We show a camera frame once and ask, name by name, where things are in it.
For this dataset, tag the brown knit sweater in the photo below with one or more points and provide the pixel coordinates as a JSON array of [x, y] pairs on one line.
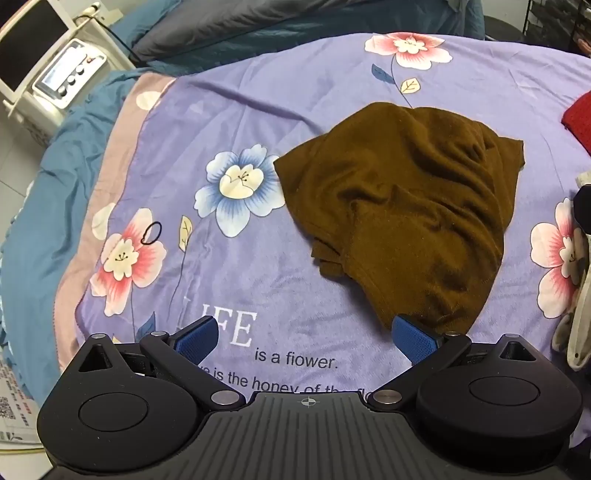
[[412, 205]]

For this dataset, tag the teal blue duvet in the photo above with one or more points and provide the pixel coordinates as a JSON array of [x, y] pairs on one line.
[[45, 233]]

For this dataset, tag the white polka dot garment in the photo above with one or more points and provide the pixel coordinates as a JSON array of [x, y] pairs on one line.
[[572, 335]]

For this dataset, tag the red knit garment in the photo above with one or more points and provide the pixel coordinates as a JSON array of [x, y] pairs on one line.
[[577, 120]]

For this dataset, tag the dark monitor screen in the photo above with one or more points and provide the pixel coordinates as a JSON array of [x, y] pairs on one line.
[[31, 31]]

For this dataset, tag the dark grey blanket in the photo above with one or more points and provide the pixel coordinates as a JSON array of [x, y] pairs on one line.
[[199, 22]]

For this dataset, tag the purple floral bed sheet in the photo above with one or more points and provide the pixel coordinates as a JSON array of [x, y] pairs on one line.
[[188, 218]]

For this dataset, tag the black wire rack shelf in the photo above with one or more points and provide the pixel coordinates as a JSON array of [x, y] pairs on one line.
[[559, 24]]

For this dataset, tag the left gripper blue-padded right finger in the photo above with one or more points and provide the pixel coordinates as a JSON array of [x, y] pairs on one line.
[[429, 353]]

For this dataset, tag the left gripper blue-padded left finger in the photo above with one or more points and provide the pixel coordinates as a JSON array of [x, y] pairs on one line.
[[177, 358]]

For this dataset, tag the white bedside machine with knobs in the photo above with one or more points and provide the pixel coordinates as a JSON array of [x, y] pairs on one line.
[[68, 75]]

